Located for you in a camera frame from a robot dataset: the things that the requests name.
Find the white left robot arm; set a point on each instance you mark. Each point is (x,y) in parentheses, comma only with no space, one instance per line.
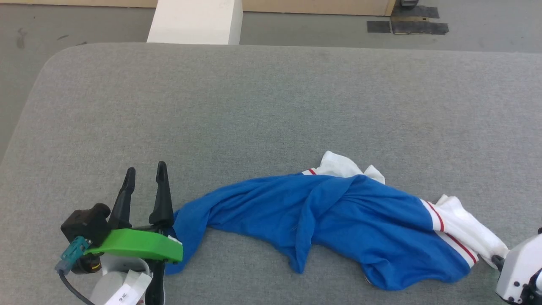
(114,284)

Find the blue and white shirt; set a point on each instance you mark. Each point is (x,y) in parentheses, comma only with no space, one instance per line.
(338,220)

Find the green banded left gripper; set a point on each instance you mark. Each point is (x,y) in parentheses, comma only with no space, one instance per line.
(135,245)

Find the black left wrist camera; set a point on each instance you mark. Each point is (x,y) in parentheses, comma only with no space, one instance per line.
(84,224)

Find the grey metal board bracket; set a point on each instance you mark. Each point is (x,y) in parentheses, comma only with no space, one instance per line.
(409,2)

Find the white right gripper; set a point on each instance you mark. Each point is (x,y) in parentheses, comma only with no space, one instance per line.
(521,271)

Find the white box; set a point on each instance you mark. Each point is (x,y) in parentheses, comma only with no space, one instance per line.
(194,21)

